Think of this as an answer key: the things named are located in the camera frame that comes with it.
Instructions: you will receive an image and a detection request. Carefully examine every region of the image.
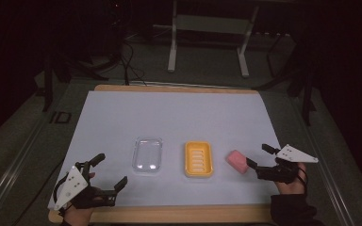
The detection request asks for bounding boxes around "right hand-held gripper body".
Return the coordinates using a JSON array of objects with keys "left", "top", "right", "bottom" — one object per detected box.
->
[{"left": 255, "top": 143, "right": 320, "bottom": 186}]

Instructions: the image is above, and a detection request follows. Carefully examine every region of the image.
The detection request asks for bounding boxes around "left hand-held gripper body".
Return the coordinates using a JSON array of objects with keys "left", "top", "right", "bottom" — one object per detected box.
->
[{"left": 53, "top": 160, "right": 118, "bottom": 212}]

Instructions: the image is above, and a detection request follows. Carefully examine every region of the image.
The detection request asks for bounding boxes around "pink soap bar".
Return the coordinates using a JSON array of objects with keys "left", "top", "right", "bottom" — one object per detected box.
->
[{"left": 225, "top": 149, "right": 250, "bottom": 175}]

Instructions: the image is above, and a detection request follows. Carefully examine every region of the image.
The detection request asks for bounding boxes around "clear plastic soap dish lid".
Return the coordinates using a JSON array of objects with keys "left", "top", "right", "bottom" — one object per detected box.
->
[{"left": 131, "top": 136, "right": 165, "bottom": 175}]

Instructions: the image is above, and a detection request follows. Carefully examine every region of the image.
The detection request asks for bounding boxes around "yellow soap dish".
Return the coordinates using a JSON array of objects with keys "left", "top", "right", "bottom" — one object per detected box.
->
[{"left": 184, "top": 140, "right": 215, "bottom": 179}]

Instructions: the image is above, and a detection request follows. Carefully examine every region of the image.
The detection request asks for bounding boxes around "person's right hand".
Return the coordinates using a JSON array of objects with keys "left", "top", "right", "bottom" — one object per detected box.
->
[{"left": 274, "top": 162, "right": 309, "bottom": 196}]

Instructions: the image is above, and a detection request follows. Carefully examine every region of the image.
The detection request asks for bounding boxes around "person's left hand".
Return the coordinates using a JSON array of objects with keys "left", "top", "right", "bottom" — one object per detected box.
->
[{"left": 63, "top": 170, "right": 96, "bottom": 226}]

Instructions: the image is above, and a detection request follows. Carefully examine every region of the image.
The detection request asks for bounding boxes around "black metal stand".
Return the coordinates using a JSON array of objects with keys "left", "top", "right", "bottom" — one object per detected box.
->
[
  {"left": 41, "top": 51, "right": 109, "bottom": 113},
  {"left": 254, "top": 60, "right": 318, "bottom": 127}
]

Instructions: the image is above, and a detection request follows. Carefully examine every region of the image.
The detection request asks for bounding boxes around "white table cover sheet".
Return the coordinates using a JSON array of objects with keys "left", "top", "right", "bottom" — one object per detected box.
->
[{"left": 47, "top": 90, "right": 281, "bottom": 209}]

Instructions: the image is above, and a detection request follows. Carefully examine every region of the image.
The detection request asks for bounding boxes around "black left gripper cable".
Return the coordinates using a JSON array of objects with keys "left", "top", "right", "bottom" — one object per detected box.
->
[{"left": 52, "top": 173, "right": 70, "bottom": 205}]

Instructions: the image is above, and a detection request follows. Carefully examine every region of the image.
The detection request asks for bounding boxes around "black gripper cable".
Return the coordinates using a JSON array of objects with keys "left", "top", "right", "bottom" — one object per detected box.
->
[
  {"left": 297, "top": 165, "right": 309, "bottom": 193},
  {"left": 52, "top": 173, "right": 70, "bottom": 205}
]

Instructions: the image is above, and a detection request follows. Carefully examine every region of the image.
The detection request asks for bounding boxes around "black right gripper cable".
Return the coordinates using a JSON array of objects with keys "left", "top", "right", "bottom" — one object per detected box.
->
[{"left": 297, "top": 165, "right": 309, "bottom": 193}]

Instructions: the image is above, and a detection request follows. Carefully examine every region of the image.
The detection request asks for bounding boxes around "black floor cable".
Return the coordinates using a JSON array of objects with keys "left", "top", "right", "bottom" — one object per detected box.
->
[{"left": 120, "top": 40, "right": 148, "bottom": 87}]

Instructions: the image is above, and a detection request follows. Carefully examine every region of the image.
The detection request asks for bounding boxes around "white metal stand frame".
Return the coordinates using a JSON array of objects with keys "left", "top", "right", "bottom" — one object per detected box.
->
[{"left": 167, "top": 0, "right": 261, "bottom": 78}]

